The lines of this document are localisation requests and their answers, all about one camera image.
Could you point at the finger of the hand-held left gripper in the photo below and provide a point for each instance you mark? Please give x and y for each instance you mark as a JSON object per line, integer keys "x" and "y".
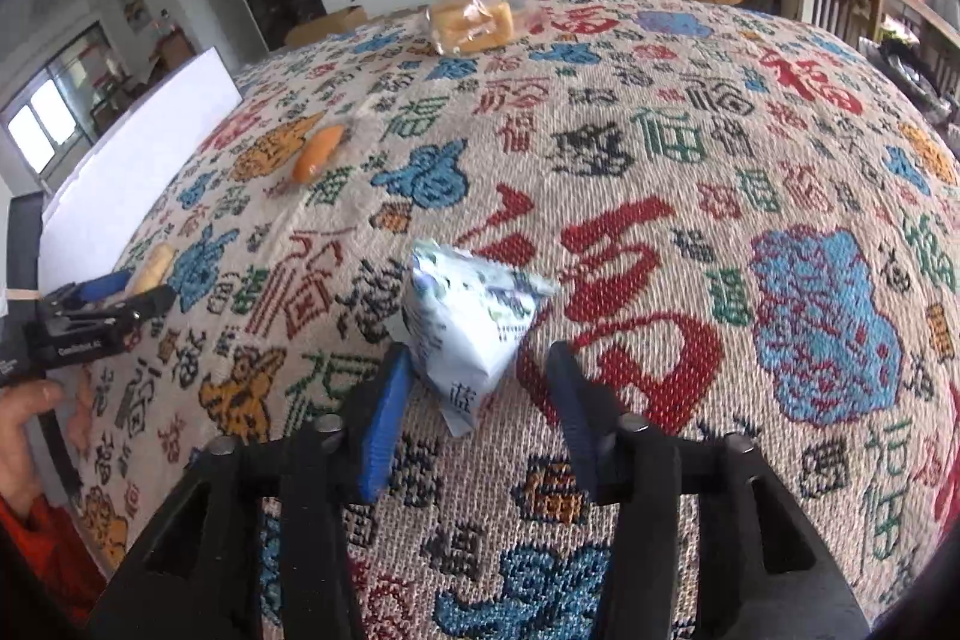
{"x": 94, "y": 287}
{"x": 146, "y": 302}

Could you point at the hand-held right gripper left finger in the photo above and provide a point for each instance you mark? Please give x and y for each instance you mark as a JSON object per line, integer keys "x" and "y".
{"x": 386, "y": 426}

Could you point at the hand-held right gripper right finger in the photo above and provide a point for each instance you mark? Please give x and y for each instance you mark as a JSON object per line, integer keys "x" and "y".
{"x": 574, "y": 426}

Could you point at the pale yellow snack stick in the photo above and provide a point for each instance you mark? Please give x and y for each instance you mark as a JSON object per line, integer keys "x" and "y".
{"x": 154, "y": 265}

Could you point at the white triangular snack packet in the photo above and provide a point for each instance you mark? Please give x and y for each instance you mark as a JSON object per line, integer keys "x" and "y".
{"x": 469, "y": 317}

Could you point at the person's left forearm orange sleeve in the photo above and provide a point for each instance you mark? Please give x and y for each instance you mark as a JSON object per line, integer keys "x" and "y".
{"x": 45, "y": 557}

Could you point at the person's left hand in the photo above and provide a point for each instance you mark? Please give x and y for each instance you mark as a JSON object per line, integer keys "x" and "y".
{"x": 22, "y": 445}

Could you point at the white board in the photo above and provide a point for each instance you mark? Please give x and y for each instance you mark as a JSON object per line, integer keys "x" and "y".
{"x": 142, "y": 160}

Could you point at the orange bread roll in wrap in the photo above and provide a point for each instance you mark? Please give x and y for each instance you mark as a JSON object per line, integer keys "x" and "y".
{"x": 319, "y": 153}

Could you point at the printed woven blanket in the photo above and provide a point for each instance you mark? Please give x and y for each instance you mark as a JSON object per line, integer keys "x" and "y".
{"x": 600, "y": 197}

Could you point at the brown cardboard box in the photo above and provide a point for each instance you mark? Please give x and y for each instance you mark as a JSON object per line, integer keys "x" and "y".
{"x": 326, "y": 25}

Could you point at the clear bag of bread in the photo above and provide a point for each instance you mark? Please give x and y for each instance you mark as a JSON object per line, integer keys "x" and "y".
{"x": 472, "y": 25}

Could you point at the wooden dining table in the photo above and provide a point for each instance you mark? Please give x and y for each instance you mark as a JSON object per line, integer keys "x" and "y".
{"x": 919, "y": 14}

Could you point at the window with dark frame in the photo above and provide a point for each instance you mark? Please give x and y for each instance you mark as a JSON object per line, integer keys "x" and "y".
{"x": 52, "y": 100}

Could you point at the framed wall picture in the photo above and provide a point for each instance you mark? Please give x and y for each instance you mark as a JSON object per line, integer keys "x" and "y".
{"x": 133, "y": 6}

